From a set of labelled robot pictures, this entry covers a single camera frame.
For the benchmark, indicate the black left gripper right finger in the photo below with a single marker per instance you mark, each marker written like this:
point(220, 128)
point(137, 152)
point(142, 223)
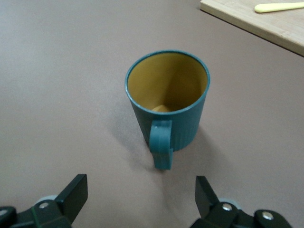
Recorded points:
point(209, 204)

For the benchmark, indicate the dark green cup yellow inside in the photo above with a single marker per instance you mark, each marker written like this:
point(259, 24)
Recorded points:
point(185, 128)

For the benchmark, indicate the yellow plastic fork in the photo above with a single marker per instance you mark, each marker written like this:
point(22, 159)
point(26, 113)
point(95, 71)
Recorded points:
point(273, 7)

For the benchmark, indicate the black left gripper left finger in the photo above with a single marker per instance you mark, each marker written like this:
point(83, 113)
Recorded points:
point(69, 202)

